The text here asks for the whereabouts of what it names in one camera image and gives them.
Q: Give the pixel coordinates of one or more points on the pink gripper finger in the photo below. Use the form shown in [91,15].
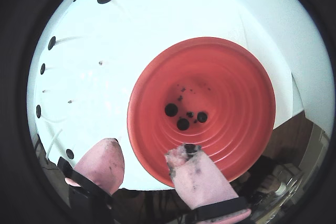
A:
[102,166]
[199,182]

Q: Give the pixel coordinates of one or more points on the white foam board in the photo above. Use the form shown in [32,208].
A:
[118,37]

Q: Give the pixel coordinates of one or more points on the red collapsible cup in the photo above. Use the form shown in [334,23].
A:
[236,90]

